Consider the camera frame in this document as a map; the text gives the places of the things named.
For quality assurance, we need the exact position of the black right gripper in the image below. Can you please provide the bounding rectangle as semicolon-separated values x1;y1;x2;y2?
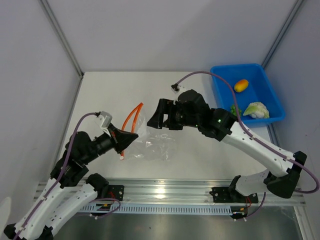
147;98;200;131

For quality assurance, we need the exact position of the white slotted cable duct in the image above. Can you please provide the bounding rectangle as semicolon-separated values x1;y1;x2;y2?
77;203;232;216

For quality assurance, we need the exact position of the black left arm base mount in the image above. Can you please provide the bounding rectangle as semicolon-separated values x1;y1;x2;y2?
85;173;125;201

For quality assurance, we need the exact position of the aluminium extrusion rail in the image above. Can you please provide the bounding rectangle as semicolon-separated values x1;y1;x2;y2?
34;178;307;207

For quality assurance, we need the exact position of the green grape bunch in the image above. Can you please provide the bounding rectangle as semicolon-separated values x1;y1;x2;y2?
230;104;242;117

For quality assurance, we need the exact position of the blue plastic bin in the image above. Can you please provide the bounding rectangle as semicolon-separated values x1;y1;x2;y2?
210;63;286;128

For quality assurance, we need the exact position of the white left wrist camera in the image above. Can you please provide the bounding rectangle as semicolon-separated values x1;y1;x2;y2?
95;111;113;131

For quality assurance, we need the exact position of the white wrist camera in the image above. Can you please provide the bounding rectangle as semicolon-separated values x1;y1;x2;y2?
95;111;113;131
170;83;185;94

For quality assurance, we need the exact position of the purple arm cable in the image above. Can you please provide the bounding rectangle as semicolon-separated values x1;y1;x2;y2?
12;111;121;240
174;71;320;222

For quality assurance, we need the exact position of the orange yellow mango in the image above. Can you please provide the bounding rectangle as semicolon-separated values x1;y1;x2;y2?
233;79;249;93

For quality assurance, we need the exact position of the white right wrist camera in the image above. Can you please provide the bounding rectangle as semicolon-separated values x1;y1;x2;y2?
170;83;185;94

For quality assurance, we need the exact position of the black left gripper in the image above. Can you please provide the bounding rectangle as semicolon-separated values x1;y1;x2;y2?
82;122;139;164

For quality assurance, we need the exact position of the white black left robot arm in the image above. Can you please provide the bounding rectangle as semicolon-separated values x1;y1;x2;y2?
3;124;138;240

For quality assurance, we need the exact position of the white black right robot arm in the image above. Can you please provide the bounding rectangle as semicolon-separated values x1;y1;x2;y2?
147;89;307;202

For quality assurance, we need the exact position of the clear zip bag orange zipper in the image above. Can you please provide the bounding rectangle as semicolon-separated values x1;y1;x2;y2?
120;102;176;161

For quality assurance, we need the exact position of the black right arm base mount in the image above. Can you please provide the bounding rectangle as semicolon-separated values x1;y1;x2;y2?
209;186;259;204

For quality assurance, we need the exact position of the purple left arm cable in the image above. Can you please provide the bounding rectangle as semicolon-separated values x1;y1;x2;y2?
12;111;121;240

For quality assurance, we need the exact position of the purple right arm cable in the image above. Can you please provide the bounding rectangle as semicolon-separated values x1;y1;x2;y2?
174;71;320;222

